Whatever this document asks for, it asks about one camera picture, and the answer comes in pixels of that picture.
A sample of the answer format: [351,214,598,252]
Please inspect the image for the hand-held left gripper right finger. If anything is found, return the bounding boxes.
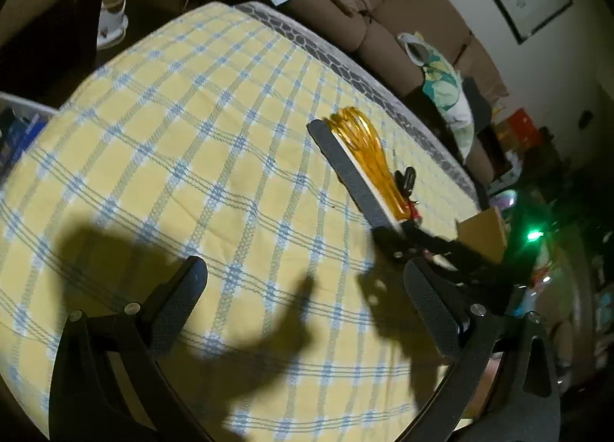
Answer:
[404,257,562,442]

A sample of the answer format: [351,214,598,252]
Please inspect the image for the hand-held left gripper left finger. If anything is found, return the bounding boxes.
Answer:
[48,255,227,442]

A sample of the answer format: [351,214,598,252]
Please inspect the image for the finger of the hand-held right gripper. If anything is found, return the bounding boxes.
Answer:
[307,120,404,234]
[395,167,418,194]

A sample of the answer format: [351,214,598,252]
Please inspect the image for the orange plastic tongs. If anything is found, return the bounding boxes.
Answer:
[324,106,419,222]

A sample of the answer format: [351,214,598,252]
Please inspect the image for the brown cardboard box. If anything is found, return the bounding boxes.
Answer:
[455,208,508,264]

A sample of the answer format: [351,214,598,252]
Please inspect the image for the floral print pillow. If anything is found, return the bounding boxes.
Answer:
[397,32,477,163]

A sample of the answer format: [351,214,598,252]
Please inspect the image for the red box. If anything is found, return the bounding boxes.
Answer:
[507,108,531,137]

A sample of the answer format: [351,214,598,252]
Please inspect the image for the grey patterned table mat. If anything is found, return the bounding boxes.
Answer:
[233,2,491,213]

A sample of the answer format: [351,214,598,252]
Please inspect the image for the yellow checked tablecloth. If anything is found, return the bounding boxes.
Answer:
[0,2,480,442]

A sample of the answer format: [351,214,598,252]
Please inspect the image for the white storage bin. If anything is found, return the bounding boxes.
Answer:
[0,91,59,175]

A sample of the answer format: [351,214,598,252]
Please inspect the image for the white small appliance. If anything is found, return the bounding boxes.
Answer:
[97,0,130,50]

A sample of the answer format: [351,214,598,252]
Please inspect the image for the dark wooden post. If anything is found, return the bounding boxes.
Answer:
[78,0,112,65]

